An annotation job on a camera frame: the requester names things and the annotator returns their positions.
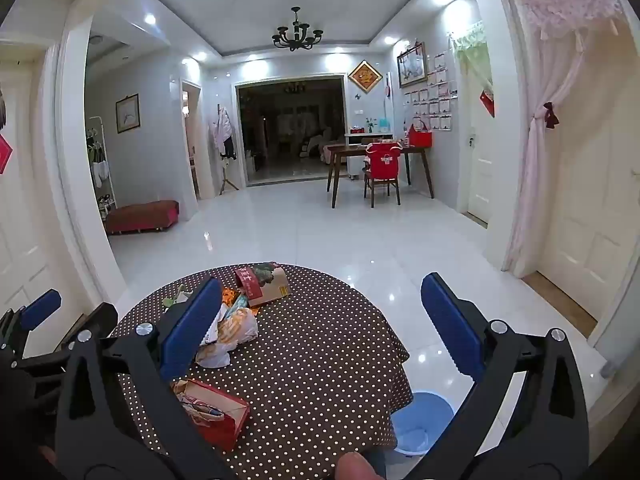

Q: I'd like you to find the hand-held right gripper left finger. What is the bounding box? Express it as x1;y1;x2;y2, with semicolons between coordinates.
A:
52;276;236;480

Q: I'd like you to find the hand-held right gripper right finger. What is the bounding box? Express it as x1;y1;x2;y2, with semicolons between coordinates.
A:
400;272;591;480

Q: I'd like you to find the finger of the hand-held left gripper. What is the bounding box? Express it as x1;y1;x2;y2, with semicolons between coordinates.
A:
0;289;63;346
25;301;119;376

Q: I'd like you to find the blue plastic bin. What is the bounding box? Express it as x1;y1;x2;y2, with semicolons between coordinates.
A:
391;391;455;456

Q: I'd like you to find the person's right hand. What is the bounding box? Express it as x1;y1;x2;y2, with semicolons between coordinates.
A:
334;451;381;480

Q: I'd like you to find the green snack wrapper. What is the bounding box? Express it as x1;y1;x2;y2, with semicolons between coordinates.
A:
162;285;193;307

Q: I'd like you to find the cardboard box red label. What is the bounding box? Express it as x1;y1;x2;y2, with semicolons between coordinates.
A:
234;261;292;308

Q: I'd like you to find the red paper box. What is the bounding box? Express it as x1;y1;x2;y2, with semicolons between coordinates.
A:
172;379;251;452

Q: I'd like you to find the red upholstered bench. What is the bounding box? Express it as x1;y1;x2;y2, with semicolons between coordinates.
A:
105;200;180;236

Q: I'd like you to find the round table polka-dot tablecloth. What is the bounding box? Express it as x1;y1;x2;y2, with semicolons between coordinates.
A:
109;262;415;480

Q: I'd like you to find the white shoe rack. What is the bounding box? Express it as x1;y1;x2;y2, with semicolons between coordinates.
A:
86;116;119;219

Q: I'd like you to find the wooden coat stand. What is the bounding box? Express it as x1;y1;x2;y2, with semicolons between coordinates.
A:
216;102;240;197

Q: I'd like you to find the white panel door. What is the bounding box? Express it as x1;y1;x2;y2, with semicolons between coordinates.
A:
466;57;495;225
537;22;640;323

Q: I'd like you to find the wooden chair red cover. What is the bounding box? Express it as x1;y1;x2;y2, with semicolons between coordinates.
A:
363;141;402;208

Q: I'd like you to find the pink lace curtain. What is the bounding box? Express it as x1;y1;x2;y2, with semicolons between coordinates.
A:
502;0;626;278

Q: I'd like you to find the white side cabinet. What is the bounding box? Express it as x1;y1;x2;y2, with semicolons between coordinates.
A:
345;127;394;182

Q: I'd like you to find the red gift bag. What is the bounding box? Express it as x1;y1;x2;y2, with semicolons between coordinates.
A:
407;121;434;149

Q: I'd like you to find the open interior doorway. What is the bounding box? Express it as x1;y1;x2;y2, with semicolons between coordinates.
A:
180;79;204;200

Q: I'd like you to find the wooden dining table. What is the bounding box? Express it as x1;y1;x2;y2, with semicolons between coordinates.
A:
326;142;435;209

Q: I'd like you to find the pink coat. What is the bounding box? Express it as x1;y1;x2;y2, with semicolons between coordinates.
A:
212;106;236;155

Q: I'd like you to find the glass sliding doorway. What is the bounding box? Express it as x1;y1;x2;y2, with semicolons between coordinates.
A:
235;75;347;187

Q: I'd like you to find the green door valance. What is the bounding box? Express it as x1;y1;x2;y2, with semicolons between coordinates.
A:
451;21;493;63

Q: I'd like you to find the black chandelier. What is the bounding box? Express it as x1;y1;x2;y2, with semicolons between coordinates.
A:
271;6;324;52

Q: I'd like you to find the small framed wall picture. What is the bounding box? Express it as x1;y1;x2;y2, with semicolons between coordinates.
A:
116;93;141;134

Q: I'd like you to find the group of wall certificates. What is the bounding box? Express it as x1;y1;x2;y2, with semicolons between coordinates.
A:
402;50;458;132

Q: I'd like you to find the framed wall painting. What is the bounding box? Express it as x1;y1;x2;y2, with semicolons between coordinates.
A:
396;42;428;89

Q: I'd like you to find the red diamond wall decoration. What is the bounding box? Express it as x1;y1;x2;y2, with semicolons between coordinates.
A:
348;60;383;95

